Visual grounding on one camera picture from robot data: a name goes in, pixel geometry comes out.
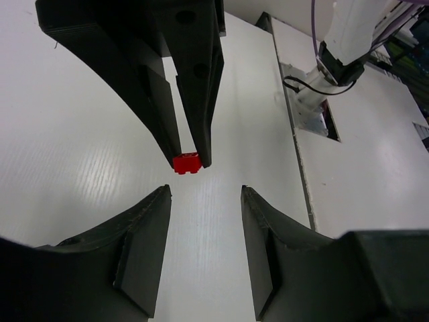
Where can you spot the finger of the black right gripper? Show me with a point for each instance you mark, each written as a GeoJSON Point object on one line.
{"type": "Point", "coordinates": [100, 35]}
{"type": "Point", "coordinates": [192, 31]}

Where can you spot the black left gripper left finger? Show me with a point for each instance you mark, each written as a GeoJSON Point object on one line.
{"type": "Point", "coordinates": [108, 273]}

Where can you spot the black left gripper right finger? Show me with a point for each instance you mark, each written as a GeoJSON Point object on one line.
{"type": "Point", "coordinates": [298, 274]}

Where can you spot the small red lego piece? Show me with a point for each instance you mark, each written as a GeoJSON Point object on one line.
{"type": "Point", "coordinates": [187, 163]}

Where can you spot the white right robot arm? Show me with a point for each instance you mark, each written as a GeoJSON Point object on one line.
{"type": "Point", "coordinates": [165, 61]}

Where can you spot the white front cover board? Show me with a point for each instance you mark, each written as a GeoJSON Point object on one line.
{"type": "Point", "coordinates": [375, 175]}

